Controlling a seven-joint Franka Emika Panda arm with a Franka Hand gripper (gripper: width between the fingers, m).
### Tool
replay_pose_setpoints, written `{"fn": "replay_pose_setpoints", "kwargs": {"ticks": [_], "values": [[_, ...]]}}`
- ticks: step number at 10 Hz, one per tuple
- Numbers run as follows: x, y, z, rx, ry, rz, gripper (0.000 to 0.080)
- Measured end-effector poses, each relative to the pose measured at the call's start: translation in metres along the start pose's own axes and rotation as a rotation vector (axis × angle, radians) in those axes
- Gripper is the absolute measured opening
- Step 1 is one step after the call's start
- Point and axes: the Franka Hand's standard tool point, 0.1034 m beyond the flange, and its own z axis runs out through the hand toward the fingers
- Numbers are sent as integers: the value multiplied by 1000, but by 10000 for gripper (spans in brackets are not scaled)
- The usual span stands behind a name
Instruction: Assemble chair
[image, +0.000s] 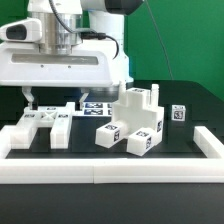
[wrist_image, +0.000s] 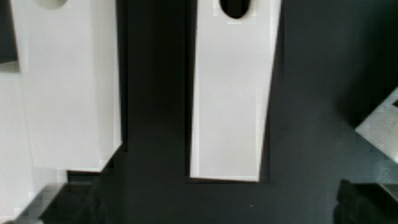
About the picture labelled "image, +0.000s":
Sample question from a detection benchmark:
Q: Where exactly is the white tagged cube far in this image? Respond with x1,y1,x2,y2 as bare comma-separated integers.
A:
171,105,186,121

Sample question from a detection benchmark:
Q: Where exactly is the white chair back frame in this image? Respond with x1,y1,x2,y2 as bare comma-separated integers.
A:
10,102,75,149

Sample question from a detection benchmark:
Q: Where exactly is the white chair seat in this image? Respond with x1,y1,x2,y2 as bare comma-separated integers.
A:
111,82,164,145

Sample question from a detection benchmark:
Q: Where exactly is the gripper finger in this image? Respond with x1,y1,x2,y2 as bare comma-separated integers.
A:
22,86,34,109
78,88,90,111

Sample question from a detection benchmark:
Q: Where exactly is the white U-shaped fence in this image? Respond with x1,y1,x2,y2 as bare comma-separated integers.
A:
0,126,224,184

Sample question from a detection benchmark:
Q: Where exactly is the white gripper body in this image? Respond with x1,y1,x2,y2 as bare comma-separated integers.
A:
0,18,125,88

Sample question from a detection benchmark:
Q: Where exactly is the grey hose cable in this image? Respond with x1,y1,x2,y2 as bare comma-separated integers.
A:
47,0,121,61

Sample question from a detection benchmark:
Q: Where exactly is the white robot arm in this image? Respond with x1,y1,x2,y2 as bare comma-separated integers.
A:
0,0,144,105

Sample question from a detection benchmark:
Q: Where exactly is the white marker sheet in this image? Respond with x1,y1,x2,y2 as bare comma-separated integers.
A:
75,102,112,117

